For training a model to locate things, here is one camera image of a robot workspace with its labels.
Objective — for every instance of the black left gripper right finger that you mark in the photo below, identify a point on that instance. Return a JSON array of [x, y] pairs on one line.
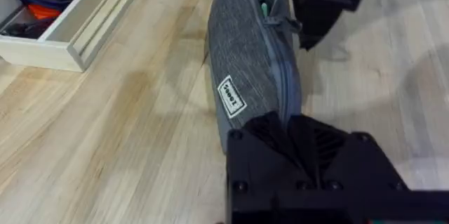
[[347, 161]]

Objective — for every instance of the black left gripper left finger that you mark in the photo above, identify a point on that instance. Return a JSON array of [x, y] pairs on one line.
[[259, 161]]

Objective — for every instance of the grey fabric zip bag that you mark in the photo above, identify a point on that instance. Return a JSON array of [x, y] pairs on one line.
[[245, 52]]

